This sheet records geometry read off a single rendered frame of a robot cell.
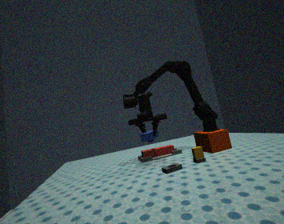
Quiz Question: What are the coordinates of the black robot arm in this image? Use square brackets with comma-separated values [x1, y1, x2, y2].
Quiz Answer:
[123, 61, 220, 132]

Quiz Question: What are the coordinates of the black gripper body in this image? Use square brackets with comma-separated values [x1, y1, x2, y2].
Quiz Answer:
[128, 105, 167, 126]

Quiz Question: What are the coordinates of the yellow rectangular block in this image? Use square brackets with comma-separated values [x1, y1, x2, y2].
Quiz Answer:
[191, 146, 204, 160]

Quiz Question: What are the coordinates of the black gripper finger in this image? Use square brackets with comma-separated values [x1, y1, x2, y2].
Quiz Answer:
[152, 121, 160, 136]
[136, 124, 146, 133]

